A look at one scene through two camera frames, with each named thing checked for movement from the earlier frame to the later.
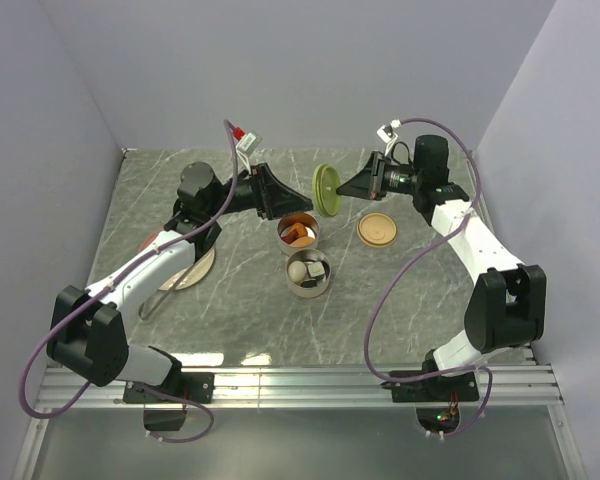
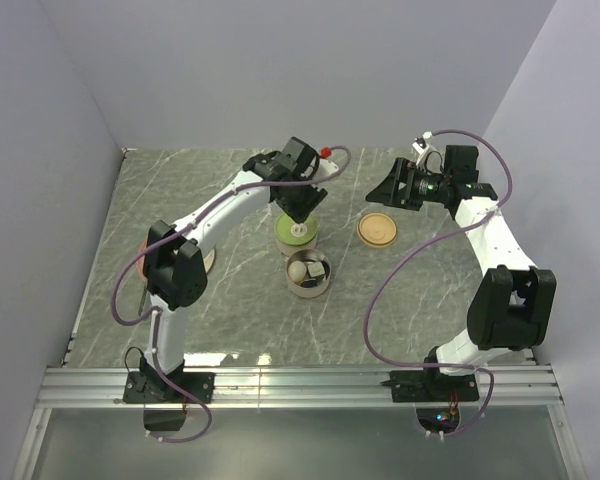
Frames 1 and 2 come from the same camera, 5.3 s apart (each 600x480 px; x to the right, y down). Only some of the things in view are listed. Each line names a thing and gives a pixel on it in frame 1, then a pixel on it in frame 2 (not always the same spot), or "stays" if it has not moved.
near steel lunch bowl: x=304 y=255 stays
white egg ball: x=297 y=271 stays
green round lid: x=325 y=182 → x=293 y=233
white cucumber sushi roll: x=316 y=269 stays
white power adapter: x=247 y=143 → x=326 y=167
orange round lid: x=377 y=229 stays
